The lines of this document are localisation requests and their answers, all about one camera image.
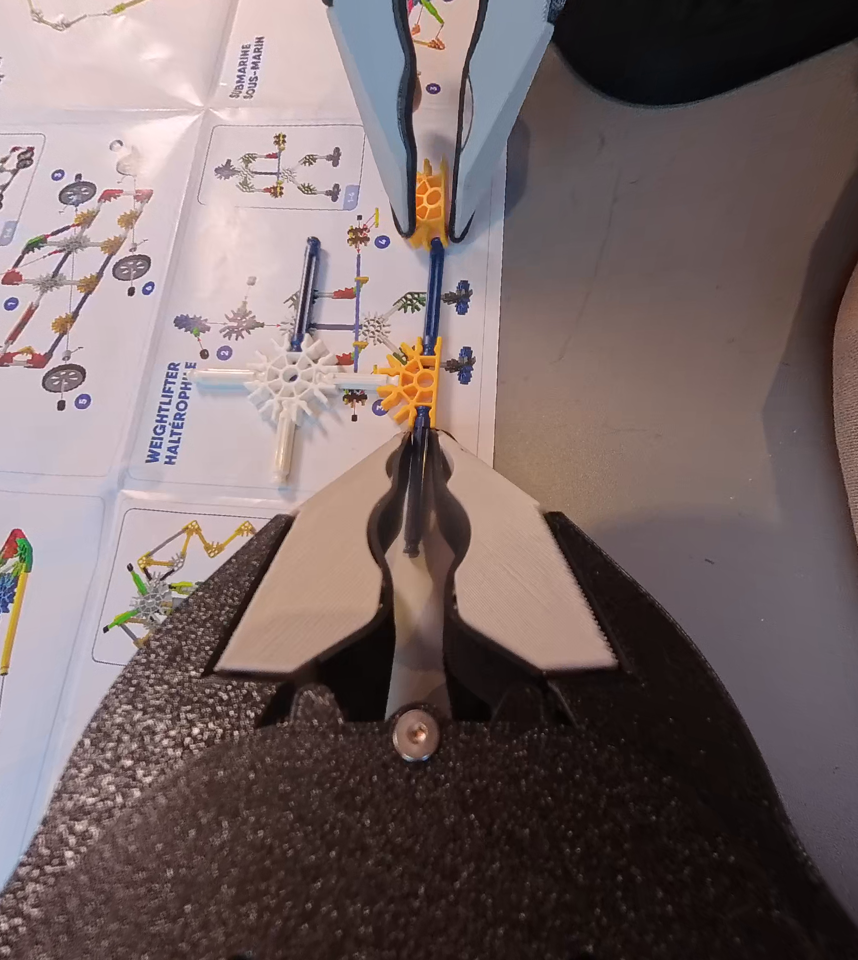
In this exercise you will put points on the dark cloth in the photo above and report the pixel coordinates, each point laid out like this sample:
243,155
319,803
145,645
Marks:
698,45

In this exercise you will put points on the white printed instruction sheet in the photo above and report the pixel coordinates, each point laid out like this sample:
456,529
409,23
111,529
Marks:
99,337

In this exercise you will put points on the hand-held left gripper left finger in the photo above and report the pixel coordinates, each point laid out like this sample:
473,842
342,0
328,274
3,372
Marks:
301,592

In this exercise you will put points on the orange fan-shaped connector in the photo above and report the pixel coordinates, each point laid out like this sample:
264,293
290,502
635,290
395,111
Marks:
429,202
414,382

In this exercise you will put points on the white snowflake connector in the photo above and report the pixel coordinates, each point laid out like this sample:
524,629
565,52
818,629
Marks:
290,375

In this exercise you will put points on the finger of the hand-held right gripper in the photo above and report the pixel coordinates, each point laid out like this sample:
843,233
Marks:
504,75
369,75

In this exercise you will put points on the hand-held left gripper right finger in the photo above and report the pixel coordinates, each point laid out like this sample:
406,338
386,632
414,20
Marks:
534,592

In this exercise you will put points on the blue plastic rod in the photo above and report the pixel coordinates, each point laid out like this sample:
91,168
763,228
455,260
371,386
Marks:
417,480
435,292
307,292

